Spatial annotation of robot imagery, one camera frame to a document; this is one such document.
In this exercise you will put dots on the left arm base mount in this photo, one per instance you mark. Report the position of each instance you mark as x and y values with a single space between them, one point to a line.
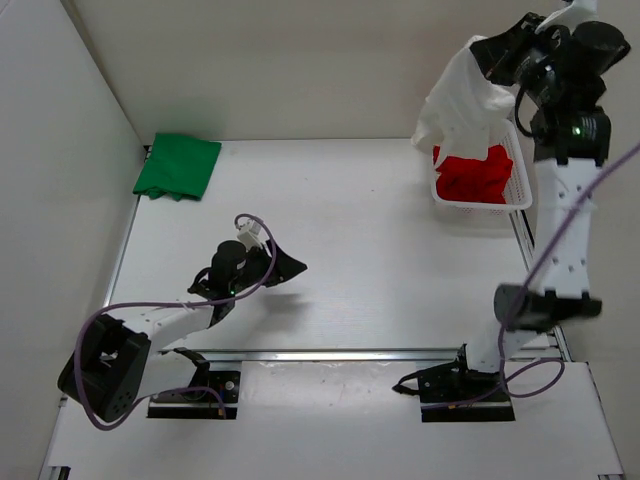
212 392

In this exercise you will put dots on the red t shirt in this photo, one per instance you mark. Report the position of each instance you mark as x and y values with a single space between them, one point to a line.
475 181

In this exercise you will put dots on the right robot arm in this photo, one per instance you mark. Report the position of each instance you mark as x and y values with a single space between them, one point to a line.
571 148

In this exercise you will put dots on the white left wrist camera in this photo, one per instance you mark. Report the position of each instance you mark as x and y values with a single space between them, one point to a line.
248 233

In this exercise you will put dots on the aluminium table rail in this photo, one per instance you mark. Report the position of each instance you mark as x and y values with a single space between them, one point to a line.
323 355

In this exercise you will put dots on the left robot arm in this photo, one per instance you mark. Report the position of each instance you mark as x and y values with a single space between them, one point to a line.
117 363

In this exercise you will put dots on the white plastic basket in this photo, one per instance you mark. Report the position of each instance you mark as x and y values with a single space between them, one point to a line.
517 193

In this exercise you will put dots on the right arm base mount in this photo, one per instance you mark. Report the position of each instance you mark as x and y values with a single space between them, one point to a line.
453 393

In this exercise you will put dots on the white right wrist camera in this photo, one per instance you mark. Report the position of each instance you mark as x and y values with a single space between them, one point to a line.
571 15

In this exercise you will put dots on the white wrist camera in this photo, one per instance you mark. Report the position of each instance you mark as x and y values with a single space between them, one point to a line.
571 15
248 233

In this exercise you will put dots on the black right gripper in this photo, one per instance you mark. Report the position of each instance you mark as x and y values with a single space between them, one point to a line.
499 55

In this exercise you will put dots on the green t shirt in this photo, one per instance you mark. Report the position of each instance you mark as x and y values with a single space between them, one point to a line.
179 166

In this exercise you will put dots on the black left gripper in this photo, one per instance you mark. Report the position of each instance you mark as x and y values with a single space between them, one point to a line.
286 267

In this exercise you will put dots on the white t shirt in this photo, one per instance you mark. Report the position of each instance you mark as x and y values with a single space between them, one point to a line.
461 109

